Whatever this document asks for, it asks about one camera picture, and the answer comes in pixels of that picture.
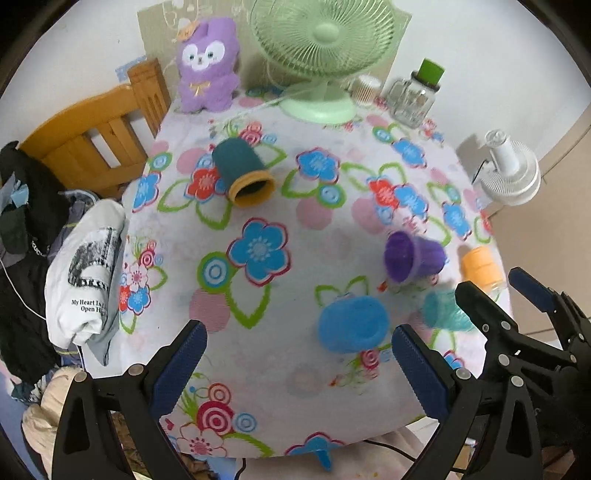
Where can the green table fan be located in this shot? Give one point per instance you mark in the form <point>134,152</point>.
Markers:
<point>323,32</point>

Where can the orange cup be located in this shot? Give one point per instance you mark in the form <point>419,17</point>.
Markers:
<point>480,265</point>

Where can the beige cloth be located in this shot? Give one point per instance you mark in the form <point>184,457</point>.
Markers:
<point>41,415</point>

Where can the dark teal cup yellow rim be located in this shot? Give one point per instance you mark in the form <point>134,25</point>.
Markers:
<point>238,159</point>

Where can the white table fan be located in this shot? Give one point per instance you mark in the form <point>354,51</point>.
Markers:
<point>512,170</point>

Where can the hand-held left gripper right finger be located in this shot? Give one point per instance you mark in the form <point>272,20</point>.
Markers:
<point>421,369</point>

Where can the glass jar green lid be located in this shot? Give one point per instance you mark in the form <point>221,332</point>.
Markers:
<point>411,98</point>

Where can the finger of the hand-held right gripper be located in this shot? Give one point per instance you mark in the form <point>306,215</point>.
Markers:
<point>535,290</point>
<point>482,308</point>

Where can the purple plush toy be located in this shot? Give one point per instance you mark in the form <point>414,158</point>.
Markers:
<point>205,69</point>

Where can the blue cup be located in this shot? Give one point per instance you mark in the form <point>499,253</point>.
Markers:
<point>351,323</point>

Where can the small clear ribbed glass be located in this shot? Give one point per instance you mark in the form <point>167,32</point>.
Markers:
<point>365,90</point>

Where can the dark clothing pile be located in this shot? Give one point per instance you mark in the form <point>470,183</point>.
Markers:
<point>27,184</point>

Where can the cyan cup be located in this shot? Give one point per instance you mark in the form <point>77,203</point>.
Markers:
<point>442,311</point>

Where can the white printed t-shirt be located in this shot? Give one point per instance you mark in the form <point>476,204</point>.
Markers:
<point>69,286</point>

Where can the wooden chair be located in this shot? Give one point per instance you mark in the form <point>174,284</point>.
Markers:
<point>92,143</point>

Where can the purple cup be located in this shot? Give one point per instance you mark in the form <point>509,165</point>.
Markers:
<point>427,256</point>

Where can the floral tablecloth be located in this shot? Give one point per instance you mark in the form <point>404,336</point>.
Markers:
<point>300,240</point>

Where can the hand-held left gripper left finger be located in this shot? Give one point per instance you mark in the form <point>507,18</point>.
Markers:
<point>181,362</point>

